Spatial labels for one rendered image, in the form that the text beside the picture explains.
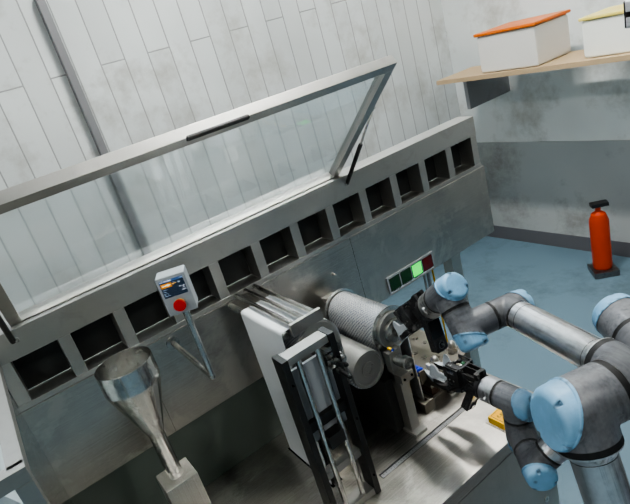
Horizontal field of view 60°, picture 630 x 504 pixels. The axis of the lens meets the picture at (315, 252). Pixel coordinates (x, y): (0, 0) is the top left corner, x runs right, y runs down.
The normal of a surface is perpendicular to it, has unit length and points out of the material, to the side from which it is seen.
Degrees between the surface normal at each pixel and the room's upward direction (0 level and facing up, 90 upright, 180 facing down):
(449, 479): 0
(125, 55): 90
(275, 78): 90
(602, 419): 73
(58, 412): 90
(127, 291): 90
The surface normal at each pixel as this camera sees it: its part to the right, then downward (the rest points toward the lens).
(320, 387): 0.56, 0.16
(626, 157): -0.77, 0.42
